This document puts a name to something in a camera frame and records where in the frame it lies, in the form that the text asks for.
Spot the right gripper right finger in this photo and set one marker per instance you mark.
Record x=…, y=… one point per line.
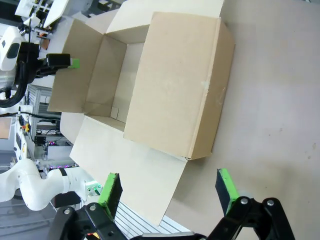
x=228, y=190

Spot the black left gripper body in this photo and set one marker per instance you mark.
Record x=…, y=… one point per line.
x=27, y=56

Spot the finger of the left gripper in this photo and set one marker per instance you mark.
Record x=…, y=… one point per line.
x=46, y=71
x=58, y=60

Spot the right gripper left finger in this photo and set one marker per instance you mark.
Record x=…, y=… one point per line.
x=107, y=197

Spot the brown cardboard box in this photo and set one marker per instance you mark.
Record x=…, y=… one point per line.
x=175, y=75

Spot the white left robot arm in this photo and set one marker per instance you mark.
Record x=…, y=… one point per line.
x=30, y=190

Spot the grey metal equipment rack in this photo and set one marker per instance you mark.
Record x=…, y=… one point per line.
x=42, y=100

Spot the white desk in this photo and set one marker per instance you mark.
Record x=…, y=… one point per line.
x=53, y=12

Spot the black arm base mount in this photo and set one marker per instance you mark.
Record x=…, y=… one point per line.
x=66, y=198

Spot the aluminium table frame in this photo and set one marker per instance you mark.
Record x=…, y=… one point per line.
x=150, y=222

